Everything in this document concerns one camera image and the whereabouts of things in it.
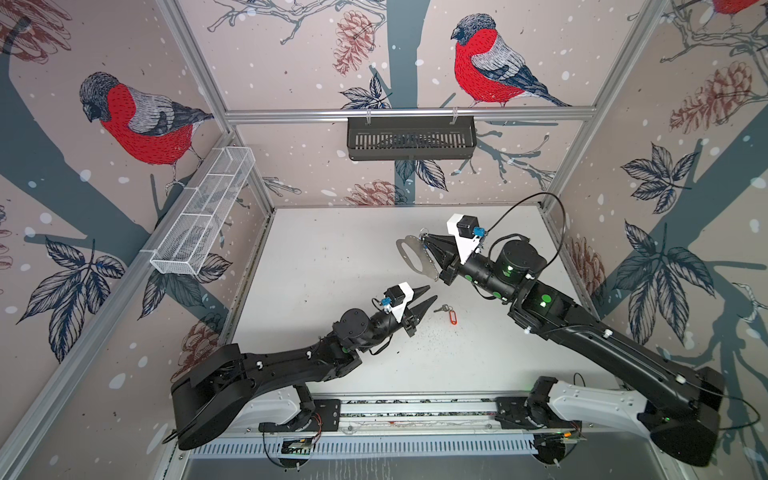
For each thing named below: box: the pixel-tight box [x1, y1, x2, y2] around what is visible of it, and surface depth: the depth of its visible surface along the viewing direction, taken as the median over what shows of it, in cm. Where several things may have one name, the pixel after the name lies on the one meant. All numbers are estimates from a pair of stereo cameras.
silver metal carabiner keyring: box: [396, 228, 439, 282], surface depth 67 cm
